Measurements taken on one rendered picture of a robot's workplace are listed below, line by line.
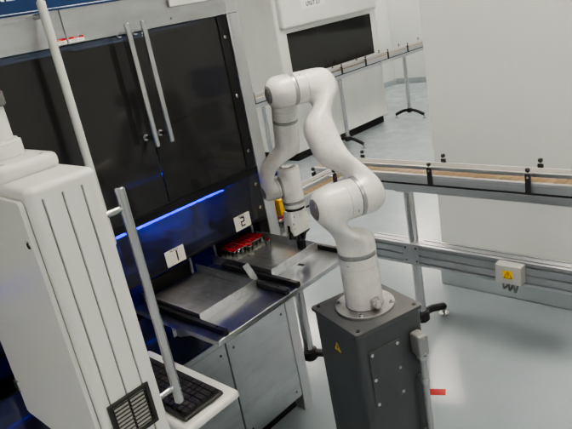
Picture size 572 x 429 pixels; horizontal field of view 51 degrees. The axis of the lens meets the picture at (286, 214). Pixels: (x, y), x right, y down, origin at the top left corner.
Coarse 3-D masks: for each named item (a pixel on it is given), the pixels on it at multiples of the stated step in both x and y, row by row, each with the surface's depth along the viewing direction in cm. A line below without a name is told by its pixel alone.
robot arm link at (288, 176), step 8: (280, 168) 219; (288, 168) 218; (296, 168) 218; (280, 176) 218; (288, 176) 217; (296, 176) 218; (280, 184) 218; (288, 184) 218; (296, 184) 219; (288, 192) 219; (296, 192) 220; (288, 200) 221; (296, 200) 220
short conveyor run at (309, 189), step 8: (312, 168) 302; (312, 176) 298; (320, 176) 301; (328, 176) 296; (336, 176) 295; (304, 184) 293; (312, 184) 288; (320, 184) 297; (328, 184) 294; (304, 192) 289; (312, 192) 285
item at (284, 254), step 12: (276, 240) 249; (288, 240) 244; (264, 252) 241; (276, 252) 239; (288, 252) 237; (300, 252) 227; (312, 252) 232; (240, 264) 228; (252, 264) 232; (264, 264) 230; (276, 264) 228; (288, 264) 223
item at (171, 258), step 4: (176, 248) 217; (180, 248) 218; (168, 252) 214; (172, 252) 216; (180, 252) 218; (184, 252) 219; (168, 256) 214; (172, 256) 216; (176, 256) 217; (180, 256) 219; (184, 256) 220; (168, 260) 215; (172, 260) 216; (176, 260) 217; (180, 260) 219; (168, 264) 215; (172, 264) 216
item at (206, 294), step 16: (208, 272) 230; (224, 272) 222; (176, 288) 224; (192, 288) 221; (208, 288) 219; (224, 288) 217; (240, 288) 207; (256, 288) 212; (160, 304) 210; (176, 304) 211; (192, 304) 209; (208, 304) 207; (224, 304) 202
